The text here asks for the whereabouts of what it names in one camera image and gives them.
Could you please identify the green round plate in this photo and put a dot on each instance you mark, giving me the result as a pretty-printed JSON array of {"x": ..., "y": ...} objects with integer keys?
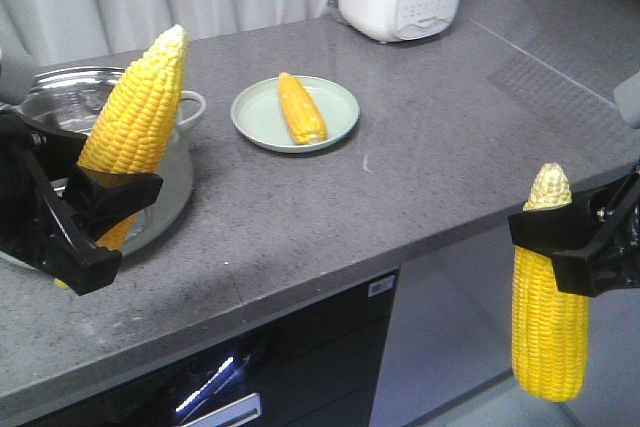
[{"x": 257, "y": 115}]

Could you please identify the yellow corn cob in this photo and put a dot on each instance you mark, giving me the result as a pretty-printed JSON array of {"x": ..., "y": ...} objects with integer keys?
[
  {"x": 549, "y": 331},
  {"x": 303, "y": 118},
  {"x": 135, "y": 126}
]

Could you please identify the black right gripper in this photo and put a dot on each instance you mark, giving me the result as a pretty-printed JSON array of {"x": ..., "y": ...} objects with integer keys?
[{"x": 606, "y": 219}]

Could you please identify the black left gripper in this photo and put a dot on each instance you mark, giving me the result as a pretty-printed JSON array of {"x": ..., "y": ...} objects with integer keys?
[{"x": 36, "y": 226}]

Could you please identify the grey cabinet door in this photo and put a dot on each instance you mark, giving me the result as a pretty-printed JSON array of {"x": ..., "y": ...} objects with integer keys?
[{"x": 449, "y": 332}]

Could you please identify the black drawer dishwasher appliance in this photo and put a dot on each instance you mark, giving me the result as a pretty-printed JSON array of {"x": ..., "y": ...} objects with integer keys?
[{"x": 317, "y": 366}]

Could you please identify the green electric cooking pot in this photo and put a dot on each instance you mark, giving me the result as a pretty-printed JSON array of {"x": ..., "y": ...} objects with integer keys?
[{"x": 72, "y": 98}]

